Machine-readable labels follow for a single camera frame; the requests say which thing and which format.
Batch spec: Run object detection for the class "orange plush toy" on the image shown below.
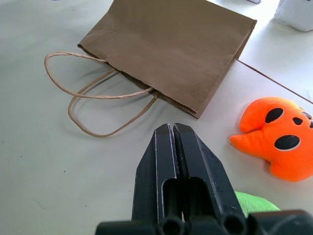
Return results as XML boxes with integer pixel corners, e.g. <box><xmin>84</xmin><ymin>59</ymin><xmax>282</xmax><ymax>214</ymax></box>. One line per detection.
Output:
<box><xmin>229</xmin><ymin>96</ymin><xmax>313</xmax><ymax>183</ymax></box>

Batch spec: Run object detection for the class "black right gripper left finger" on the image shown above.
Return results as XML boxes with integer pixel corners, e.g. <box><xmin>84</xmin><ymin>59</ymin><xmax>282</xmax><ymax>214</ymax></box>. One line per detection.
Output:
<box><xmin>131</xmin><ymin>123</ymin><xmax>183</xmax><ymax>222</ymax></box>

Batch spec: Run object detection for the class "green plush toy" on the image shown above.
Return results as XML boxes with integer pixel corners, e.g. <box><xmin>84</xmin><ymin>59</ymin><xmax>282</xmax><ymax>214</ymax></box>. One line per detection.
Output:
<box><xmin>234</xmin><ymin>190</ymin><xmax>281</xmax><ymax>217</ymax></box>

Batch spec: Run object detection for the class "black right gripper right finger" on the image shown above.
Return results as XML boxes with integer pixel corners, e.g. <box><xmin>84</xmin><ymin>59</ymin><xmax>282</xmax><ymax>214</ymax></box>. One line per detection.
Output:
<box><xmin>172</xmin><ymin>123</ymin><xmax>246</xmax><ymax>221</ymax></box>

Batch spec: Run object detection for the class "white box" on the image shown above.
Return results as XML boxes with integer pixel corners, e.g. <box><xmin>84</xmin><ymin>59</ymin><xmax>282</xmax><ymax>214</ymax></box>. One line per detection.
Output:
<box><xmin>273</xmin><ymin>0</ymin><xmax>313</xmax><ymax>32</ymax></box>

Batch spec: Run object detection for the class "brown paper bag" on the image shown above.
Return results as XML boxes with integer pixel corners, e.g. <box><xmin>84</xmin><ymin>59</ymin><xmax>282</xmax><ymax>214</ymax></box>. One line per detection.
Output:
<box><xmin>44</xmin><ymin>0</ymin><xmax>258</xmax><ymax>138</ymax></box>

